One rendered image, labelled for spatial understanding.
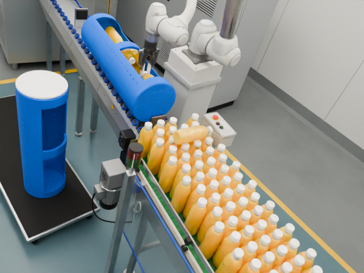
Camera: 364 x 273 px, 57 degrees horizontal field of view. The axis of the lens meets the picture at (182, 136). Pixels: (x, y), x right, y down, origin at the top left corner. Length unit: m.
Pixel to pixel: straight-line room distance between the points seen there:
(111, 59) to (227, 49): 0.74
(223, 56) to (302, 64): 2.36
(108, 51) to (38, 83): 0.46
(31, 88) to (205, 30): 1.15
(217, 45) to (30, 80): 1.16
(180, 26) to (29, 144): 1.15
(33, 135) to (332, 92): 3.37
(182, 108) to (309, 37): 2.34
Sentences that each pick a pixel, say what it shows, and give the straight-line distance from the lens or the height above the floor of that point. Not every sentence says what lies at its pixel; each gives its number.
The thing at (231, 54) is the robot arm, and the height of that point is 1.31.
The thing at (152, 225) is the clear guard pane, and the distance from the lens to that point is 1.69.
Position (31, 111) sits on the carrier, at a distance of 2.07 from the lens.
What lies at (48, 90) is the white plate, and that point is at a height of 1.04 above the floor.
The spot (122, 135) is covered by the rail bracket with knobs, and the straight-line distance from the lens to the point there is 1.86.
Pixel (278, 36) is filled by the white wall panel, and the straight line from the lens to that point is 4.68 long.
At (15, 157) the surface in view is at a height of 0.15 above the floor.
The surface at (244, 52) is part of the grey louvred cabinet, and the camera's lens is 3.75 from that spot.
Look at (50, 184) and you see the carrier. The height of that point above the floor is 0.16.
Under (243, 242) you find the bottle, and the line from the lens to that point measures 1.51.
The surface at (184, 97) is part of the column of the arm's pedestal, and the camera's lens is 2.49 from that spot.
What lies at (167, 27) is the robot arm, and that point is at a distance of 1.85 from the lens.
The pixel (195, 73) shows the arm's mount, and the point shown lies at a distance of 2.39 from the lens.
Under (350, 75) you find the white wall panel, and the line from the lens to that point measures 4.28.
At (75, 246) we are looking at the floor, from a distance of 2.57.
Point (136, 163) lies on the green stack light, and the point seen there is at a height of 1.19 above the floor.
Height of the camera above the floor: 2.23
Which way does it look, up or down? 39 degrees down
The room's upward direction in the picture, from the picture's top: 18 degrees clockwise
